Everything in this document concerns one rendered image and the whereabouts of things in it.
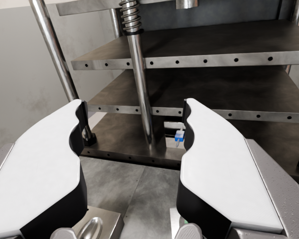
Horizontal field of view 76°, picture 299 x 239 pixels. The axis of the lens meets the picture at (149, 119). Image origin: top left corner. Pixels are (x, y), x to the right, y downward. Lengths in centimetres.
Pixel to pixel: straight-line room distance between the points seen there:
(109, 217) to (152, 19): 141
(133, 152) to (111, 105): 29
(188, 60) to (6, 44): 198
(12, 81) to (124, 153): 166
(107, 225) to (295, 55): 89
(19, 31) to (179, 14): 168
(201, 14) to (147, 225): 139
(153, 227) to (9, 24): 228
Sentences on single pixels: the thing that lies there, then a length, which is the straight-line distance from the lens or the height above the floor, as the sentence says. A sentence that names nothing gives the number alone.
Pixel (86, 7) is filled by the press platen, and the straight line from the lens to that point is 101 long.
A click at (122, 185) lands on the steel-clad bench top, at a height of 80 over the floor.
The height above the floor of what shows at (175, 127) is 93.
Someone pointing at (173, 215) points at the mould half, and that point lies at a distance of 70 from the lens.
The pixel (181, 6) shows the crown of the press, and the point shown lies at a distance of 109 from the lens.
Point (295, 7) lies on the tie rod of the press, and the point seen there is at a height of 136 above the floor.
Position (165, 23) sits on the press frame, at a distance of 167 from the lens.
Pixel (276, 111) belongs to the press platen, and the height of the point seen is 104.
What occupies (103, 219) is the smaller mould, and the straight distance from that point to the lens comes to 79.
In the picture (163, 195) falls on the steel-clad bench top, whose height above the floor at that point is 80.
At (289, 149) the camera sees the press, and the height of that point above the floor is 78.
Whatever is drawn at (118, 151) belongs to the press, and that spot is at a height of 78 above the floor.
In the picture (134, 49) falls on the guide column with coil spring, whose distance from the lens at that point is 85.
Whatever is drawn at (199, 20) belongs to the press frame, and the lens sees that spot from 163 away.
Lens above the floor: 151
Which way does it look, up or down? 32 degrees down
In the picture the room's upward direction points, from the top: 9 degrees counter-clockwise
